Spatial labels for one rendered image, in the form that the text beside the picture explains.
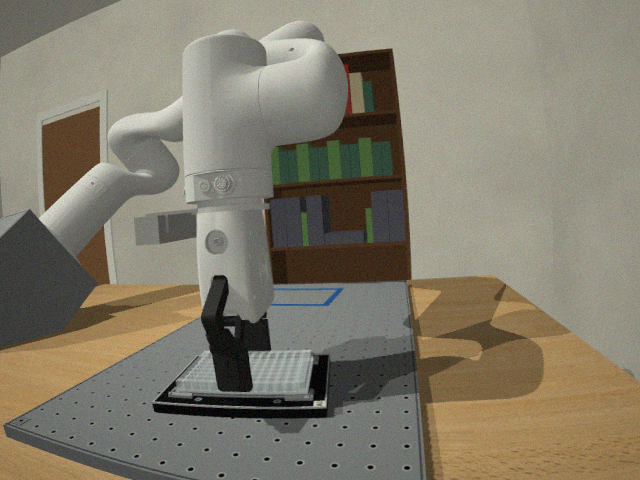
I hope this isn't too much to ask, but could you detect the blue tape outline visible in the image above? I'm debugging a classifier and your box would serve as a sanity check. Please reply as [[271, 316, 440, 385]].
[[271, 288, 344, 306]]

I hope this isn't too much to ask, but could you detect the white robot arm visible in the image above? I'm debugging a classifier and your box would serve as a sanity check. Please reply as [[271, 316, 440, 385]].
[[39, 21, 348, 265]]

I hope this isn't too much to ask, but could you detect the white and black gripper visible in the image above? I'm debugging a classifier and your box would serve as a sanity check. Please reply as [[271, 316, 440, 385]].
[[191, 203, 274, 392]]

